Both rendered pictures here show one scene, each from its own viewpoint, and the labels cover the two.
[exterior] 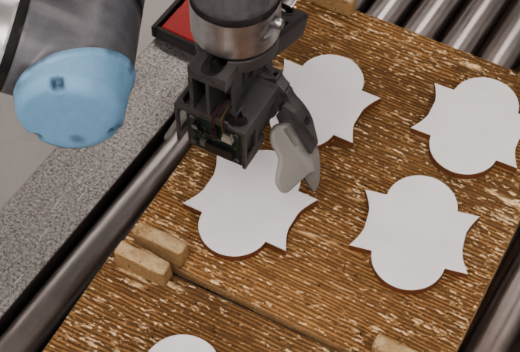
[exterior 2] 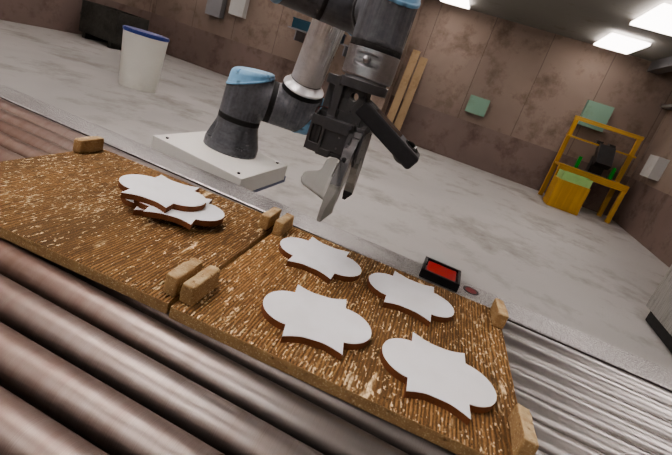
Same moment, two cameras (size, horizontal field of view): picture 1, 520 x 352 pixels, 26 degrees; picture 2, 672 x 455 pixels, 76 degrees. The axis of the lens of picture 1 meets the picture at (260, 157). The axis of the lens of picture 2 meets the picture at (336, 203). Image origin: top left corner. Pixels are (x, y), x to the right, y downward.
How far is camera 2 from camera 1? 1.01 m
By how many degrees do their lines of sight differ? 65
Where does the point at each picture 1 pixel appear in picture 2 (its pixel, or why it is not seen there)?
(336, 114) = (403, 298)
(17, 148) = not seen: hidden behind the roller
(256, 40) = (352, 58)
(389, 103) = (431, 332)
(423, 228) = (320, 320)
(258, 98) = (340, 121)
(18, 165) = not seen: hidden behind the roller
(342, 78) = (435, 307)
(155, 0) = not seen: outside the picture
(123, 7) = not seen: outside the picture
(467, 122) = (437, 365)
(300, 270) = (275, 269)
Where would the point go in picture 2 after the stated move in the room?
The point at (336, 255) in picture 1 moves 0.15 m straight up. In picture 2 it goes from (289, 284) to (321, 187)
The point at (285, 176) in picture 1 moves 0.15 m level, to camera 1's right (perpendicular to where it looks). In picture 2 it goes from (311, 176) to (332, 218)
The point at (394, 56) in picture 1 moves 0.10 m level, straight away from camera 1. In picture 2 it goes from (476, 342) to (538, 358)
